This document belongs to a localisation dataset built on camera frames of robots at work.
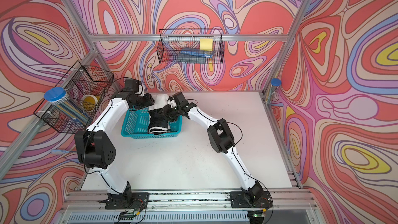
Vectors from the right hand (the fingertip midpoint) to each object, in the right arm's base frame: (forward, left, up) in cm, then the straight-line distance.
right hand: (160, 119), depth 93 cm
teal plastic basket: (+2, +18, -8) cm, 20 cm away
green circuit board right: (-48, -49, -12) cm, 70 cm away
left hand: (+7, +3, +9) cm, 12 cm away
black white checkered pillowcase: (-1, -1, +4) cm, 4 cm away
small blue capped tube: (+22, -76, +6) cm, 79 cm away
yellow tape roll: (-6, +27, +23) cm, 36 cm away
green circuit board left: (-46, +11, -12) cm, 49 cm away
